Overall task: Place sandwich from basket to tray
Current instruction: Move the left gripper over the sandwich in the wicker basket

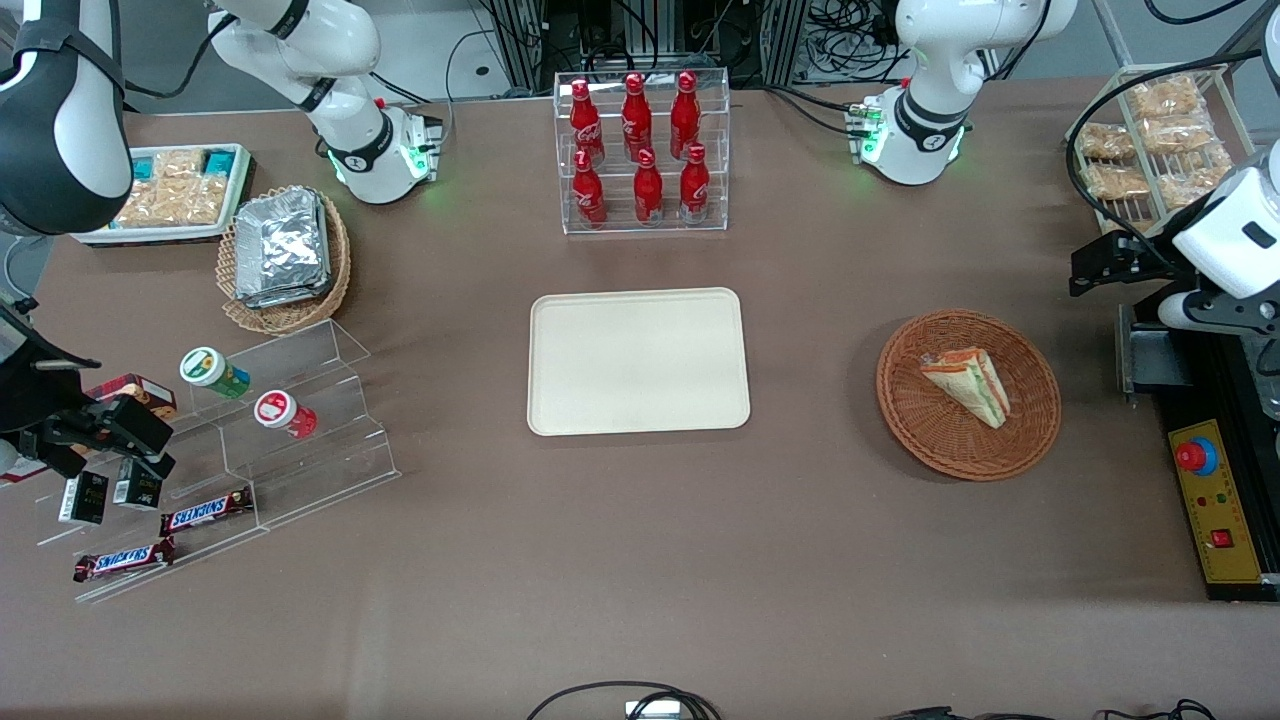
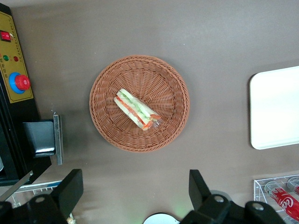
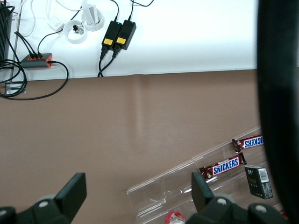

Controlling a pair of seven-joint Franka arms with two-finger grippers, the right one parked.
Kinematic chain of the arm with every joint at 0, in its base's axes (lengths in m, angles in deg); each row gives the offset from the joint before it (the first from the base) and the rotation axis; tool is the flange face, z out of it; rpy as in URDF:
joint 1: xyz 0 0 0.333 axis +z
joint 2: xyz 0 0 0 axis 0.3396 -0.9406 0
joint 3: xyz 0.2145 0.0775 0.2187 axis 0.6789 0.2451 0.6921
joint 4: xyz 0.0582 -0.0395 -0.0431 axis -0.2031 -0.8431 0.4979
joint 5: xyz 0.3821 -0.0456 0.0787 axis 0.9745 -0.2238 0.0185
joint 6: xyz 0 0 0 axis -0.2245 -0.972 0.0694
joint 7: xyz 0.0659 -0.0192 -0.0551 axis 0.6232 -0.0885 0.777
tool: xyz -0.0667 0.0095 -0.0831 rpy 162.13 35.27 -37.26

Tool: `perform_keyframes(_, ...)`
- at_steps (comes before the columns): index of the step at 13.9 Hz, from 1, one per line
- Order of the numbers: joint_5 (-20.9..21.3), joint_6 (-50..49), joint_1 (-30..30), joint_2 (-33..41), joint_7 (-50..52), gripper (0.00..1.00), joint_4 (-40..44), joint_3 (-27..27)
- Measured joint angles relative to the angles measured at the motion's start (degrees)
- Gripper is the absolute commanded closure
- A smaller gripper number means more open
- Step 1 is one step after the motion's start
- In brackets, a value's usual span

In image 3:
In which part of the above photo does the large black blurred hose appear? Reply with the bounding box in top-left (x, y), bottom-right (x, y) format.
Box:
top-left (256, 0), bottom-right (299, 222)

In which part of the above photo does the black looped cable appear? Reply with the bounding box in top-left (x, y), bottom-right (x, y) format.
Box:
top-left (0, 59), bottom-right (28, 98)

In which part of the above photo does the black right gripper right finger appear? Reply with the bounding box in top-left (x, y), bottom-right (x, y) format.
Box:
top-left (186, 172), bottom-right (289, 224)

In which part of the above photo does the black mains cable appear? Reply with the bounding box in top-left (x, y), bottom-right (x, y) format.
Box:
top-left (97, 45), bottom-right (110, 77)
top-left (99, 46), bottom-right (122, 77)

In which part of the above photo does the Snickers chocolate bar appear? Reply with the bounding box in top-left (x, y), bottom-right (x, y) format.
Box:
top-left (231, 135), bottom-right (264, 153)
top-left (199, 153), bottom-right (247, 182)

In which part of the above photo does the white cable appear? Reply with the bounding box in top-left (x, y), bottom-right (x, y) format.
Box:
top-left (45, 0), bottom-right (83, 24)
top-left (14, 0), bottom-right (38, 37)

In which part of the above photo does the long black hub cable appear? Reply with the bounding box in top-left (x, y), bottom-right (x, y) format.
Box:
top-left (0, 60), bottom-right (70, 101)

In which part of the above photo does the black USB cable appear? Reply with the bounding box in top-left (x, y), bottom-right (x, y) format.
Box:
top-left (14, 31), bottom-right (38, 59)
top-left (14, 31), bottom-right (35, 59)

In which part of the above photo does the black adapter output cable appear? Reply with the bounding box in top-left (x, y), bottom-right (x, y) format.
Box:
top-left (111, 0), bottom-right (120, 23)
top-left (128, 0), bottom-right (155, 22)

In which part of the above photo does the small black metal clip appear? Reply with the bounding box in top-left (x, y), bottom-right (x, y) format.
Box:
top-left (72, 24), bottom-right (85, 35)

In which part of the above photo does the brown table mat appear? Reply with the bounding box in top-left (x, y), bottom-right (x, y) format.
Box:
top-left (0, 69), bottom-right (264, 224)

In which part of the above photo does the white plug adapter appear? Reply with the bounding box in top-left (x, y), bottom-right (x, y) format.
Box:
top-left (47, 16), bottom-right (65, 33)

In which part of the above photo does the grey orange USB hub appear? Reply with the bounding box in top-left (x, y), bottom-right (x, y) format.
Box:
top-left (20, 52), bottom-right (53, 69)

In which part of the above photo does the silver metal bracket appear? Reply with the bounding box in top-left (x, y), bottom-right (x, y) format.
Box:
top-left (4, 81), bottom-right (27, 94)

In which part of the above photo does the black power adapter yellow label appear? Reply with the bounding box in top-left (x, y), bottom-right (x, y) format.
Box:
top-left (114, 20), bottom-right (137, 50)
top-left (101, 20), bottom-right (122, 47)

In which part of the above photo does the black ribbed device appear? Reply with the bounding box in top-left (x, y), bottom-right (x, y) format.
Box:
top-left (0, 4), bottom-right (13, 62)

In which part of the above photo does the small black barcode box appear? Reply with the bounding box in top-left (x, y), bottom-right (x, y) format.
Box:
top-left (244, 164), bottom-right (274, 200)

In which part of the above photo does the thin black hub cable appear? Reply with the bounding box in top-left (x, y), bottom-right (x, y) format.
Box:
top-left (37, 6), bottom-right (84, 58)

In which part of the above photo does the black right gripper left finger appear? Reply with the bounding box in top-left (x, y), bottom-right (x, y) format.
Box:
top-left (0, 172), bottom-right (87, 224)

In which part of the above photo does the clear acrylic display tray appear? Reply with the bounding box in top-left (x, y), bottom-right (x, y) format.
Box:
top-left (126, 126), bottom-right (285, 219)

